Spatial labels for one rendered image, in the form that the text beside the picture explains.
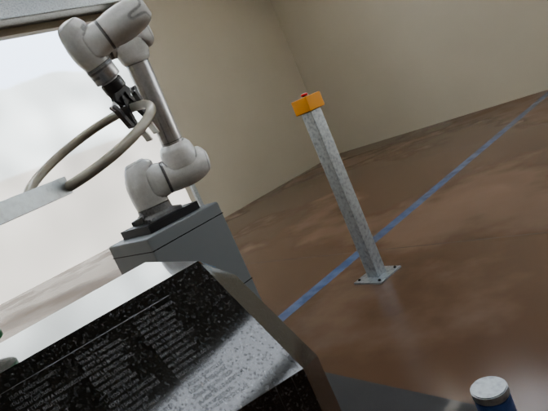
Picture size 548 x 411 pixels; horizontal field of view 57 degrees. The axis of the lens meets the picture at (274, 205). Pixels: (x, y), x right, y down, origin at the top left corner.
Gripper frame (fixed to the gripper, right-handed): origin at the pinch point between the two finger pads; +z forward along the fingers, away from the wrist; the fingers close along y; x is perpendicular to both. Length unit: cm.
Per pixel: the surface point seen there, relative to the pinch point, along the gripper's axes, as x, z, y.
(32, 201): 15, -14, 55
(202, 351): 65, 16, 75
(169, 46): -389, 67, -437
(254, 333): 70, 21, 67
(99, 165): 20.2, -9.5, 36.8
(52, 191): 13, -12, 48
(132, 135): 24.2, -9.7, 25.2
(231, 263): -21, 77, -7
